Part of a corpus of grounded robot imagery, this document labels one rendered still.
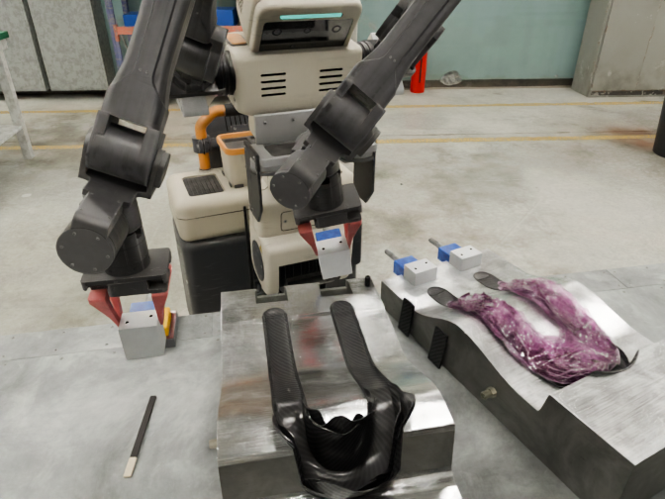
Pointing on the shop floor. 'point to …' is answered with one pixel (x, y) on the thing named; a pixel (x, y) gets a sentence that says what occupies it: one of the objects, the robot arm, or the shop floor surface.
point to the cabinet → (622, 49)
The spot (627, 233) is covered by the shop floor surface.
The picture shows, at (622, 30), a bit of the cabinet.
